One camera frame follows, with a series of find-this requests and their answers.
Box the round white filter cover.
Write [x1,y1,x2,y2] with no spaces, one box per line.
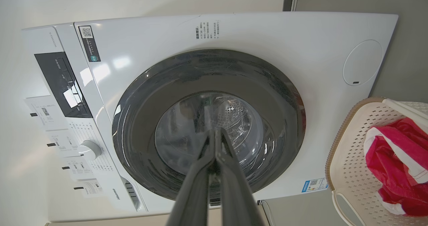
[343,40,383,86]

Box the dark round washer door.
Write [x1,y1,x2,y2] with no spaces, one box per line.
[112,49,306,202]

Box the white front-load washing machine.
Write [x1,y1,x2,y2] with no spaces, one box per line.
[22,12,399,217]

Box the black QR code sticker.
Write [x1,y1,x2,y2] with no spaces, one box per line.
[78,26,101,63]

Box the black washer control display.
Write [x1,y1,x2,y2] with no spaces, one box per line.
[34,51,93,119]

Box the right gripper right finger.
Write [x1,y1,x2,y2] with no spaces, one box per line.
[215,129,265,226]

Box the white washer dial knob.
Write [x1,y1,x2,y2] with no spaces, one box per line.
[79,140,102,161]

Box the red and white garment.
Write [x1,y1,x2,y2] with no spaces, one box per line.
[364,117,428,217]

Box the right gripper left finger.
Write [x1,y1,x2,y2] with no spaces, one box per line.
[166,130,216,226]

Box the blue energy label sticker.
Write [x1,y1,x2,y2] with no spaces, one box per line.
[301,178,329,193]

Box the printed text warning sticker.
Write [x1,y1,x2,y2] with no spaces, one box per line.
[195,20,220,40]

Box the cream perforated laundry basket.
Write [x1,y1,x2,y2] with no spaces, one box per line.
[325,97,428,226]

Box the white paper label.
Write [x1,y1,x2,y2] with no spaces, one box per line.
[46,130,80,158]
[74,180,105,199]
[62,157,95,182]
[24,96,65,131]

